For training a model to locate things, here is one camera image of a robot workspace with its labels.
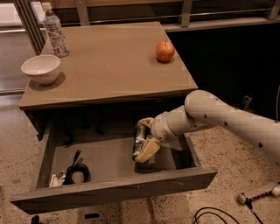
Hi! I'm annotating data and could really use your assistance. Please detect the red apple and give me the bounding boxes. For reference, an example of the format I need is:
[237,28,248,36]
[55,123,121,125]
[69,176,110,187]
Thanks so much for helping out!
[156,40,175,62]

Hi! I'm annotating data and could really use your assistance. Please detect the small white packet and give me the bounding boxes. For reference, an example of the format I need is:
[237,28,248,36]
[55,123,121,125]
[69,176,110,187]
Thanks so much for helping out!
[49,172,66,187]

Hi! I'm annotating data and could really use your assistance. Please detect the clear plastic water bottle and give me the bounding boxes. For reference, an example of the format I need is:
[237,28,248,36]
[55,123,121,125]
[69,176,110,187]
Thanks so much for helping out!
[41,2,69,58]

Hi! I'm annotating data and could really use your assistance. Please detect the coiled black cable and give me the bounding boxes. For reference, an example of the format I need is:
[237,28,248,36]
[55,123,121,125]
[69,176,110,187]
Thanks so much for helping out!
[63,150,92,186]

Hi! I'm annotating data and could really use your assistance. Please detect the open grey top drawer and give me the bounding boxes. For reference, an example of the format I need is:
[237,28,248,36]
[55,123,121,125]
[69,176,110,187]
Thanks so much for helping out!
[10,112,219,215]

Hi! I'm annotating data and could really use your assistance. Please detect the metal railing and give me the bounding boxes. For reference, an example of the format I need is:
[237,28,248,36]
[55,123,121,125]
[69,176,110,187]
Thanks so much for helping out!
[1,0,280,51]

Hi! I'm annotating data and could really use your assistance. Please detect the white power strip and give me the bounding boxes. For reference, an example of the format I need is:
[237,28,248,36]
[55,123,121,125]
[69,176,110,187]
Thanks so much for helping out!
[237,182,280,205]

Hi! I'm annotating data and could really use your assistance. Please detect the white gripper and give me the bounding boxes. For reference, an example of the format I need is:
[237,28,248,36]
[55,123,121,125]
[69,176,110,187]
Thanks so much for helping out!
[135,112,177,163]

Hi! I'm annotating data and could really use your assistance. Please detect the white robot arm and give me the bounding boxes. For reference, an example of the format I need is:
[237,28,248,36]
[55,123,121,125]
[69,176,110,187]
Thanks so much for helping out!
[135,90,280,163]

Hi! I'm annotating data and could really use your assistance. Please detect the black floor cable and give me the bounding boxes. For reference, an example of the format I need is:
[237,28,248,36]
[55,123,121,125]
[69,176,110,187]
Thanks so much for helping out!
[192,200,265,224]

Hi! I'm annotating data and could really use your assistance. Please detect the dark redbull can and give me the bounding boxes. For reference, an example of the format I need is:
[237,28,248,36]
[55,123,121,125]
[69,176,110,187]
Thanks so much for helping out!
[132,124,146,161]

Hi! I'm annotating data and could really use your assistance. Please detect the white ceramic bowl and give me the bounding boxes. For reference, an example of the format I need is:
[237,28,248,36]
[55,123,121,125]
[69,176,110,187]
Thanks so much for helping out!
[21,54,60,85]

